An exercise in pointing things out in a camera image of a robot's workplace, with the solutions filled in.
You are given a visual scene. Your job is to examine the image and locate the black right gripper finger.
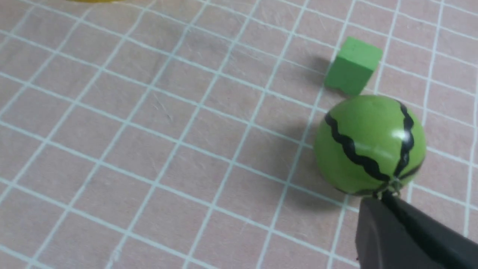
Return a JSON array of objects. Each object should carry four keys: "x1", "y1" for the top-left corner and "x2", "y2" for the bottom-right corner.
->
[{"x1": 355, "y1": 192, "x2": 478, "y2": 269}]

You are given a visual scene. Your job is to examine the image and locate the green foam cube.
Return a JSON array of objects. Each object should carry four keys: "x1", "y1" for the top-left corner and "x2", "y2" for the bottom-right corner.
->
[{"x1": 324, "y1": 36, "x2": 384, "y2": 96}]

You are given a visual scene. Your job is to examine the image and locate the pink checked tablecloth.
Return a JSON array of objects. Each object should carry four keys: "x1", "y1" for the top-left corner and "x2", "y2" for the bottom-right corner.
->
[{"x1": 1, "y1": 0, "x2": 477, "y2": 269}]

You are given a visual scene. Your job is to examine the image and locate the green toy watermelon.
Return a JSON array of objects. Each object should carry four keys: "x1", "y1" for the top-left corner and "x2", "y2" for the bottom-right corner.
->
[{"x1": 313, "y1": 95, "x2": 427, "y2": 196}]

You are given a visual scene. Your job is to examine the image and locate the bamboo steamer tray yellow rim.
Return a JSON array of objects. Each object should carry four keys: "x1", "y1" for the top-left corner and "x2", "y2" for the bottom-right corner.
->
[{"x1": 71, "y1": 0, "x2": 122, "y2": 3}]

